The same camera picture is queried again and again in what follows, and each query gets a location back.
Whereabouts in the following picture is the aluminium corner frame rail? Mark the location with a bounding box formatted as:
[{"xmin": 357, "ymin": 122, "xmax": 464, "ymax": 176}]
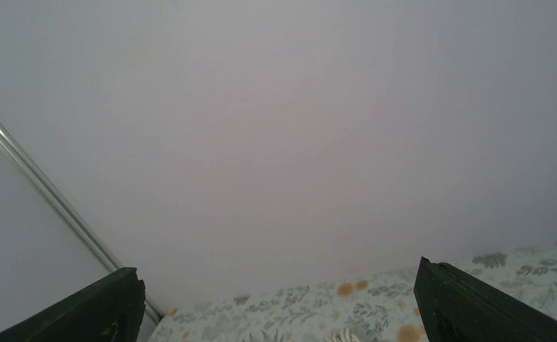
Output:
[{"xmin": 0, "ymin": 96, "xmax": 162, "ymax": 326}]

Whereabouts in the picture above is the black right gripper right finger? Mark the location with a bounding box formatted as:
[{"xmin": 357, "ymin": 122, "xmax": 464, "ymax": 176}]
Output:
[{"xmin": 414, "ymin": 257, "xmax": 557, "ymax": 341}]

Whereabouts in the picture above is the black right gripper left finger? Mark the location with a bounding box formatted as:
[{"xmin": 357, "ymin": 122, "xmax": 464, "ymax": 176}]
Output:
[{"xmin": 0, "ymin": 267, "xmax": 145, "ymax": 341}]

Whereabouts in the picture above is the floral patterned table mat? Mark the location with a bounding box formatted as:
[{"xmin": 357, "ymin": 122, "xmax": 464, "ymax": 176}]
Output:
[{"xmin": 151, "ymin": 242, "xmax": 557, "ymax": 341}]

